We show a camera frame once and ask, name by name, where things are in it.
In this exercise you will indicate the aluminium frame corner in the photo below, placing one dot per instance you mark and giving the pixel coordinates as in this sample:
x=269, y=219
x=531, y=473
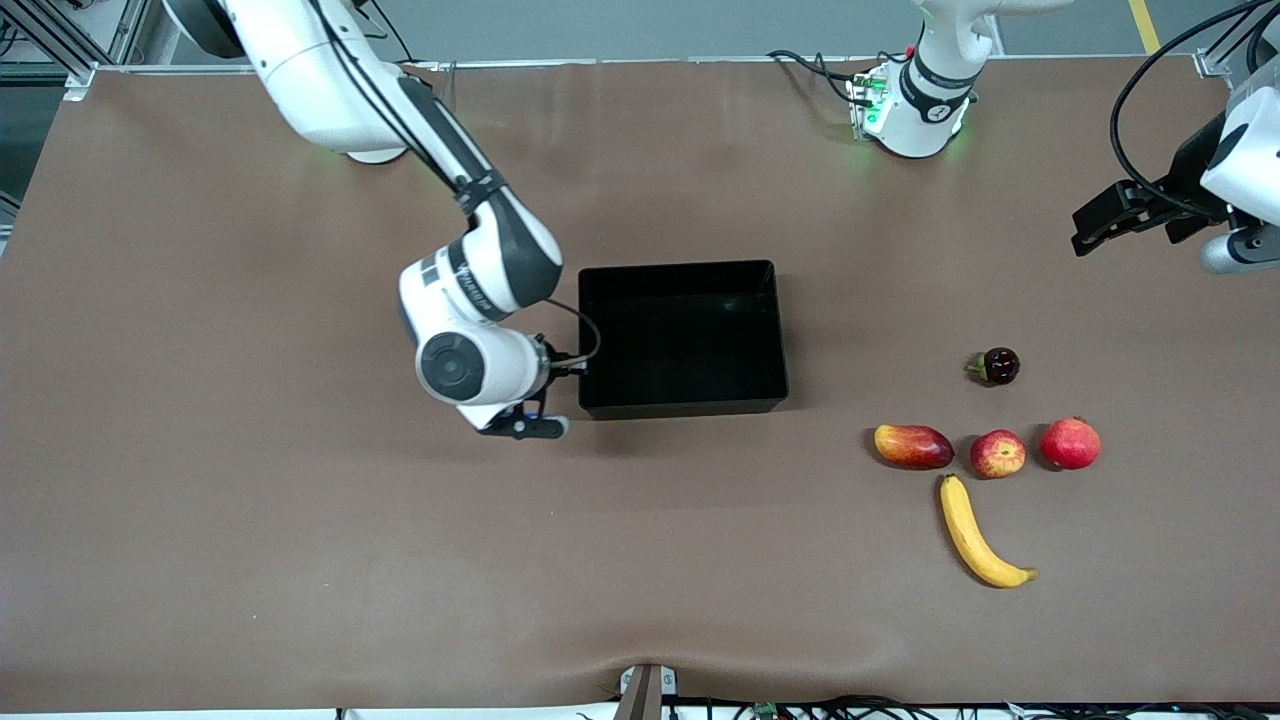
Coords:
x=1215, y=62

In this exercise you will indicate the red yellow mango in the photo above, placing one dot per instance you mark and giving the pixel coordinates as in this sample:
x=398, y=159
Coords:
x=912, y=446

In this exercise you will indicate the silver table edge rail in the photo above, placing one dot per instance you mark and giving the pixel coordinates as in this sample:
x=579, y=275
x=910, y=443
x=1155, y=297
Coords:
x=650, y=62

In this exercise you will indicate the small green circuit board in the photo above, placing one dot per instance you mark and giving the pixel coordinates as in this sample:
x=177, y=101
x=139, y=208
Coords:
x=767, y=711

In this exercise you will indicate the yellow banana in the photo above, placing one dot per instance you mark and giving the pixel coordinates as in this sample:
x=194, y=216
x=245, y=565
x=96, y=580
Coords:
x=965, y=530

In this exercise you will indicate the red pomegranate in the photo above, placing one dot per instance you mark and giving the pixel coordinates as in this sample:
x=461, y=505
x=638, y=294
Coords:
x=1070, y=444

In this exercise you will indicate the dark purple mangosteen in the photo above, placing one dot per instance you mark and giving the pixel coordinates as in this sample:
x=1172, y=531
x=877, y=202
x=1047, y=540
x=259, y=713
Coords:
x=998, y=367

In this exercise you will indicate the aluminium frame struts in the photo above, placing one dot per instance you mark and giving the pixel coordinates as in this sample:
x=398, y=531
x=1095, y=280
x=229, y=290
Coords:
x=128, y=30

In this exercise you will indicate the brown table mat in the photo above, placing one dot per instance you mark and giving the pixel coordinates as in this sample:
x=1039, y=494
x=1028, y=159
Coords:
x=600, y=550

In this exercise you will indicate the black plastic box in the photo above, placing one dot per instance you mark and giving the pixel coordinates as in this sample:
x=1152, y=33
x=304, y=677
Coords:
x=680, y=350

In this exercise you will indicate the red yellow apple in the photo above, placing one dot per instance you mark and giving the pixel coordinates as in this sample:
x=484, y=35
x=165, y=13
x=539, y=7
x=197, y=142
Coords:
x=998, y=455

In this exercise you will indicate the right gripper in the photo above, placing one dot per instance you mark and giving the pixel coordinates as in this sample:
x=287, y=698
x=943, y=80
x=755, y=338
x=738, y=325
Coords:
x=556, y=364

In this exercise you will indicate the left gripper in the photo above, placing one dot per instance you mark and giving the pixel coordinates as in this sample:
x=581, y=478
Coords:
x=1187, y=168

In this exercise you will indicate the aluminium camera mount post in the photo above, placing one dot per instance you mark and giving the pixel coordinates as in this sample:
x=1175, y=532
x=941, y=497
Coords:
x=645, y=695

